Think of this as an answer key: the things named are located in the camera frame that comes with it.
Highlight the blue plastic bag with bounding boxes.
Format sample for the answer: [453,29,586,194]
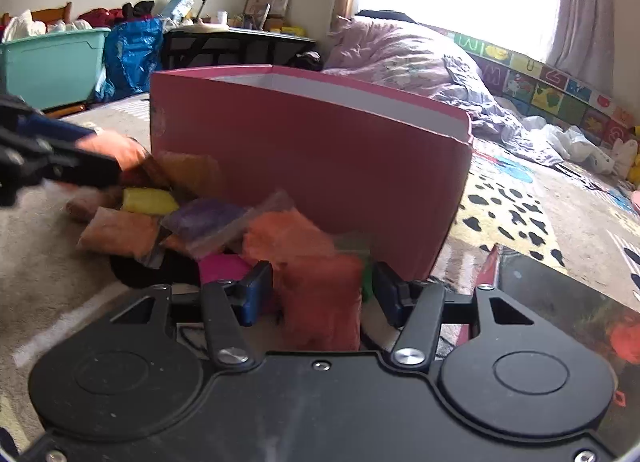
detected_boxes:
[94,16,167,103]

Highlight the white plush toy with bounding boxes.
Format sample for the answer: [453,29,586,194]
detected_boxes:
[591,137,640,179]

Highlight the light blue package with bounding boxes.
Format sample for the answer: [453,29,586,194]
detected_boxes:
[159,0,196,21]

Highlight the amber clay packet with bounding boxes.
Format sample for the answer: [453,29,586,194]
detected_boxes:
[149,151,224,203]

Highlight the dark cloth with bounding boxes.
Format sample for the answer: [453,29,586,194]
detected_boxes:
[289,48,324,72]

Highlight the lilac duvet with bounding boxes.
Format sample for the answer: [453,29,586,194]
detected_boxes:
[322,9,568,169]

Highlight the red-orange clay packet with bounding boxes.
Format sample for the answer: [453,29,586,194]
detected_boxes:
[242,212,364,351]

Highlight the wooden chair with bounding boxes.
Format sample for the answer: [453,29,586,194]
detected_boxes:
[0,2,74,28]

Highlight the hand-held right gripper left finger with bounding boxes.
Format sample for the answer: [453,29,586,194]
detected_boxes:
[107,261,274,370]

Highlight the black clay packet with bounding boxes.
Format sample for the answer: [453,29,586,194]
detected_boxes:
[109,253,202,291]

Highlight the white clothes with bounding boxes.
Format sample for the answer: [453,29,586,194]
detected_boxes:
[2,9,49,43]

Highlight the orange clay packet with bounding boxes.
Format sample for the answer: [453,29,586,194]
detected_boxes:
[80,133,152,179]

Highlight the lilac curtain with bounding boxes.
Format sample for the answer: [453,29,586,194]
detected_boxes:
[546,0,620,78]

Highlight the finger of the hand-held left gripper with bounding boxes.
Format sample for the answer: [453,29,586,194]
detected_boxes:
[37,144,124,189]
[17,109,98,141]

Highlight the black clothes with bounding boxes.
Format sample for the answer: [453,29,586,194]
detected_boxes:
[121,0,156,21]

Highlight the framed picture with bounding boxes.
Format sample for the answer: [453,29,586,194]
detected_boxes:
[244,0,294,18]

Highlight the red clothes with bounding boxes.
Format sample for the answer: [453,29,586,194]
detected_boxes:
[76,6,126,28]

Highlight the green clay packet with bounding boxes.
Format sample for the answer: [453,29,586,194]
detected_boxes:
[334,236,377,303]

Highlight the purple clay packet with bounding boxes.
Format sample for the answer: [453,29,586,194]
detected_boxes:
[160,191,292,263]

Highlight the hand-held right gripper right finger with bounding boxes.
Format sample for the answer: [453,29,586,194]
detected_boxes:
[371,261,541,374]

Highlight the brown clay packet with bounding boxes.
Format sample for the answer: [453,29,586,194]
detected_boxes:
[65,191,124,223]

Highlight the yellow clay packet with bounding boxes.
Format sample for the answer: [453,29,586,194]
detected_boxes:
[121,186,180,217]

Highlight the black desk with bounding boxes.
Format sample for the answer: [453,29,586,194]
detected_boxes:
[161,26,319,74]

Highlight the peach clay packet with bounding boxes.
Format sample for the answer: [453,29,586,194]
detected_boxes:
[77,206,162,263]

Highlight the large pink box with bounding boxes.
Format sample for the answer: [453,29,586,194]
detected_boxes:
[149,65,474,289]

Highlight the white plastic bag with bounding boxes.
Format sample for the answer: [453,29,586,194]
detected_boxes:
[521,114,602,163]

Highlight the colourful foam puzzle mat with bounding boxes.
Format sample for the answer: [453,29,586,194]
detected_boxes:
[447,28,640,149]

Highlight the teal storage bin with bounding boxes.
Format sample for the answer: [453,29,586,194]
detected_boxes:
[0,27,112,111]

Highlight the magenta clay packet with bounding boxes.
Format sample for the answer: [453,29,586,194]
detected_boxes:
[197,253,279,315]

